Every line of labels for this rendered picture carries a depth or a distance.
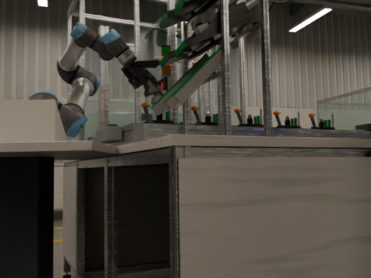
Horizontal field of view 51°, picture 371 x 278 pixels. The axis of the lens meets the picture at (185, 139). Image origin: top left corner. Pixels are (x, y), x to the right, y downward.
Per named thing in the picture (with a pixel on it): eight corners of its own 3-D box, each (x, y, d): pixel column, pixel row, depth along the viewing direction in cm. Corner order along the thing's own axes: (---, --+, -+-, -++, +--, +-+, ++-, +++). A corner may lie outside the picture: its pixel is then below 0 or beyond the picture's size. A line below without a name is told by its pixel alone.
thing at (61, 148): (-138, 154, 117) (-137, 145, 117) (10, 160, 206) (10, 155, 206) (93, 150, 113) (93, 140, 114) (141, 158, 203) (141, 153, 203)
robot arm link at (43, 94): (17, 116, 170) (28, 100, 180) (46, 131, 174) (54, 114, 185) (28, 98, 163) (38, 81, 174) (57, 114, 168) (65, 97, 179)
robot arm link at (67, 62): (56, 59, 214) (81, 14, 174) (74, 69, 218) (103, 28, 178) (46, 75, 209) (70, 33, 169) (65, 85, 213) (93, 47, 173)
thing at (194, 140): (173, 145, 98) (173, 134, 99) (73, 161, 234) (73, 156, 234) (489, 149, 159) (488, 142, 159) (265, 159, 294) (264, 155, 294)
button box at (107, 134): (106, 139, 165) (106, 125, 166) (95, 143, 184) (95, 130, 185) (122, 140, 168) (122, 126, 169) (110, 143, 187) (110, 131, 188)
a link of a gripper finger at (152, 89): (155, 102, 175) (141, 86, 175) (164, 94, 178) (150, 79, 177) (157, 100, 173) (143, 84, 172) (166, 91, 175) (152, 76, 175)
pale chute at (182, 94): (181, 104, 130) (172, 95, 130) (172, 110, 143) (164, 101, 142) (234, 50, 137) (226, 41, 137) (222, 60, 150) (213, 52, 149)
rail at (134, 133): (133, 147, 154) (133, 120, 155) (88, 155, 234) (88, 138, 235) (146, 147, 157) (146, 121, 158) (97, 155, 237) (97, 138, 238)
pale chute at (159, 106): (164, 111, 144) (156, 102, 143) (158, 116, 157) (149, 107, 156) (214, 61, 151) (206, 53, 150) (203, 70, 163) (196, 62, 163)
